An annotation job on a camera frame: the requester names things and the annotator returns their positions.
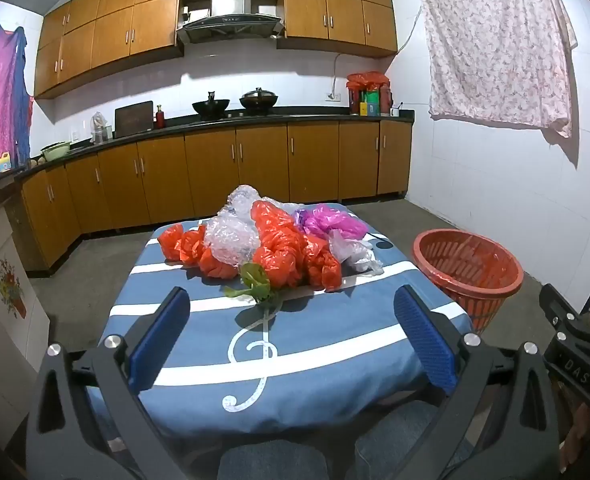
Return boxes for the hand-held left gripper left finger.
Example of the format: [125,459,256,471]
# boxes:
[27,286,192,480]

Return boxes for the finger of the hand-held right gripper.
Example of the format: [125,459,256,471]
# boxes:
[538,283,590,350]

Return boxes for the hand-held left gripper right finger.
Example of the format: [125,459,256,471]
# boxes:
[393,284,562,480]

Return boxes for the orange plastic basket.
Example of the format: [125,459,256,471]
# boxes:
[412,228,525,337]

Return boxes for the clear plastic bag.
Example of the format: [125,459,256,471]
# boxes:
[206,211,262,267]
[327,232,384,277]

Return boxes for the orange plastic bag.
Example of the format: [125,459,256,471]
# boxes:
[251,200,307,290]
[302,235,344,292]
[157,223,226,280]

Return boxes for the blue striped tablecloth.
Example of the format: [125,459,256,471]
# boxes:
[82,203,474,453]

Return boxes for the green crumpled plastic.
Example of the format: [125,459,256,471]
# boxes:
[225,262,282,306]

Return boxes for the magenta plastic bag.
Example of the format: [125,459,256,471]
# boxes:
[292,205,369,242]

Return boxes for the clear bubble wrap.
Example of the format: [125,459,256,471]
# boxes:
[226,185,263,222]

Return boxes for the wooden base cabinets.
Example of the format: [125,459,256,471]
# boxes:
[5,119,414,275]

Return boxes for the green basin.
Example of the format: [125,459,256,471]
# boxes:
[41,141,72,163]

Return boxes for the dark cutting board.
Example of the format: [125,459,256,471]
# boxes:
[113,100,155,140]

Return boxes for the black open wok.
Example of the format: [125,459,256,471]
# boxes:
[191,91,230,119]

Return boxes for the black kitchen countertop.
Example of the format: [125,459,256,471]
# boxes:
[0,108,416,192]

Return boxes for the black wok with lid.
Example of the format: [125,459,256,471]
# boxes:
[238,87,279,113]

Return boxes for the orange covered condiment rack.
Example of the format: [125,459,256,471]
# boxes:
[346,71,394,116]

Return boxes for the pink floral bed sheet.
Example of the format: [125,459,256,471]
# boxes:
[415,0,579,139]

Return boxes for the steel range hood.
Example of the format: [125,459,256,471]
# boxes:
[176,0,286,46]

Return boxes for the flower pot wall sticker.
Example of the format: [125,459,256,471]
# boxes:
[0,258,28,320]

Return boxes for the white power cable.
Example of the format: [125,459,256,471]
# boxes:
[331,52,349,97]

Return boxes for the wooden wall cabinets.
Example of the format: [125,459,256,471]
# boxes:
[34,0,399,100]

